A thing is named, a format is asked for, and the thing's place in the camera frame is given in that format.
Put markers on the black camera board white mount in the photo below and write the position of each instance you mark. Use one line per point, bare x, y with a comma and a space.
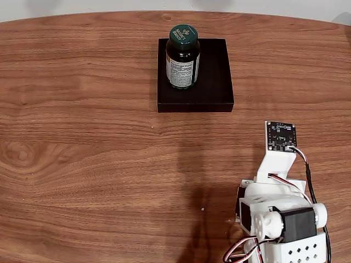
278, 161

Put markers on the green-capped pill bottle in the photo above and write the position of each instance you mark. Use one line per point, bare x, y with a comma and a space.
182, 68

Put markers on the shallow black box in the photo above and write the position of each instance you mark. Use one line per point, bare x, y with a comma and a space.
214, 82

